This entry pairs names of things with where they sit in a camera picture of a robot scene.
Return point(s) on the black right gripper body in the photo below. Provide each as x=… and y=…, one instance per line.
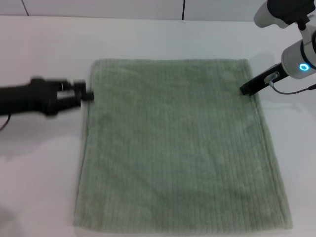
x=270, y=77

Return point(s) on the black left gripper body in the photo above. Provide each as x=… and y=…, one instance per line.
x=29, y=98

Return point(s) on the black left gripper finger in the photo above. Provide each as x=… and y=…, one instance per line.
x=72, y=85
x=71, y=98

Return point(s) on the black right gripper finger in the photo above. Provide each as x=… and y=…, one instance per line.
x=249, y=88

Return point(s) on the green ribbed towel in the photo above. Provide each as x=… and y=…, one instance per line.
x=185, y=148

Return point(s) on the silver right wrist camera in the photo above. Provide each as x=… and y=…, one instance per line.
x=281, y=10

